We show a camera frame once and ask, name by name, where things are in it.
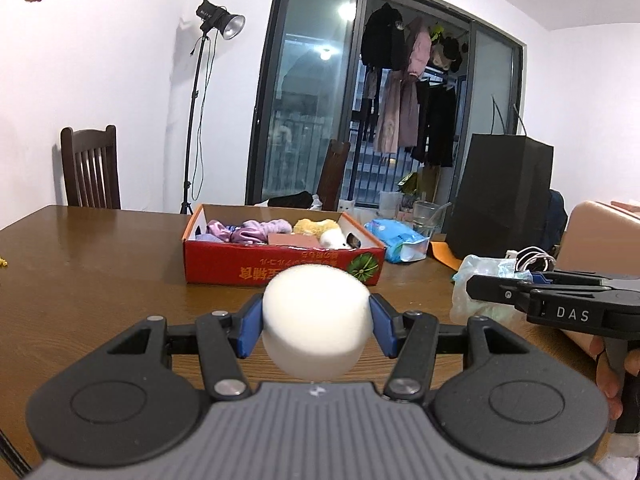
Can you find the person's right hand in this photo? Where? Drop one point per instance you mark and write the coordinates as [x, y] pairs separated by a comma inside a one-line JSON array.
[[610, 385]]

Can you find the dark wooden slatted chair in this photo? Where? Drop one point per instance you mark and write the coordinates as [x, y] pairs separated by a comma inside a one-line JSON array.
[[90, 167]]

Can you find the lilac fluffy headband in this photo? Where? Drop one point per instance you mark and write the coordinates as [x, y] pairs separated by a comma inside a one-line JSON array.
[[275, 225]]

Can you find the clear plastic cup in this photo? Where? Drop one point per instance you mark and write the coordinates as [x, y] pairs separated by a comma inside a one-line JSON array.
[[425, 216]]

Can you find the dark blue backpack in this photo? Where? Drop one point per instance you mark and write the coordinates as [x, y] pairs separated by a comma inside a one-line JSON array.
[[556, 220]]

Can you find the orange paper envelope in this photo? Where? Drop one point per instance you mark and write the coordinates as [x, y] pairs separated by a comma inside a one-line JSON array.
[[445, 256]]

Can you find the black paper bag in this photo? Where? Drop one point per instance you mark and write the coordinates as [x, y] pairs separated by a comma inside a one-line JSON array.
[[502, 200]]

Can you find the white mesh bath puff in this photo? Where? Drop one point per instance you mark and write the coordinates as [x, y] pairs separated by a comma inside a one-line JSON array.
[[480, 285]]

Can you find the yellow plush toy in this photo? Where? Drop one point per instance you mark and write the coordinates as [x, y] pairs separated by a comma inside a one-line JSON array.
[[315, 227]]

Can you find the hanging black jacket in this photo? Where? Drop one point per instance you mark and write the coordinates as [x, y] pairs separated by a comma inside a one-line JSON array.
[[382, 35]]

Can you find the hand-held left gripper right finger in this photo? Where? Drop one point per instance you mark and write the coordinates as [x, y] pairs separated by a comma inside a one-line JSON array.
[[382, 327]]

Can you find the black framed glass door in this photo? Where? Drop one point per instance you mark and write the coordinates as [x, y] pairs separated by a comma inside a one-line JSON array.
[[305, 85]]

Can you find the studio light on stand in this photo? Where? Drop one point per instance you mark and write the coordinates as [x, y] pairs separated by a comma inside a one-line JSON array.
[[220, 20]]

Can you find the brown wooden chair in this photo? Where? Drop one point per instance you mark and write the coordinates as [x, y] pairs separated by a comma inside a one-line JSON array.
[[332, 175]]

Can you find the white round sponge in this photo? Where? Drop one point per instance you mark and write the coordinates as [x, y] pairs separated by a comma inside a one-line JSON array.
[[317, 320]]

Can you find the hanging dark caps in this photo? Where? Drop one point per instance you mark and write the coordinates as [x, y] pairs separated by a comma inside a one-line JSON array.
[[450, 50]]

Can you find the hanging pink coat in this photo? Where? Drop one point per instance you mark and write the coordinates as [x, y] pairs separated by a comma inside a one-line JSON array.
[[405, 105]]

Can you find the clear plastic container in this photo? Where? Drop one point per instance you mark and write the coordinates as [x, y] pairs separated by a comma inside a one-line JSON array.
[[390, 206]]

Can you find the hanging black trousers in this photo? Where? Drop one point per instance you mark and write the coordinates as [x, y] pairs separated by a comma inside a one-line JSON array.
[[440, 125]]

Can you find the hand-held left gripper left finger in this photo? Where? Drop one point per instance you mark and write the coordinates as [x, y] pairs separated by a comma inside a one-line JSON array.
[[250, 327]]

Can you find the yellow green package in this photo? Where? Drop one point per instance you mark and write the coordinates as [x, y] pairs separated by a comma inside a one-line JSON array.
[[409, 186]]

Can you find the red cardboard box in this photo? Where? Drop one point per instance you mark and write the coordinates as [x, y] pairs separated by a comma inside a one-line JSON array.
[[280, 267]]

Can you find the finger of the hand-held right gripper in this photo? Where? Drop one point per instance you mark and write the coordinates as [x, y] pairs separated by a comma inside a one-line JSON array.
[[538, 278], [495, 290]]

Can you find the blue wet wipes pack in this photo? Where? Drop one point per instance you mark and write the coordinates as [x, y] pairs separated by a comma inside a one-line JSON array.
[[395, 240]]

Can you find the purple satin scrunchie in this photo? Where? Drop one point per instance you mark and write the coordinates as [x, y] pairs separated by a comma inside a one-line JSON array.
[[248, 235]]

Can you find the black cloth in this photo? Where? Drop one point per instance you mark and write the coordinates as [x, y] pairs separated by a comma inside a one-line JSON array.
[[292, 199]]

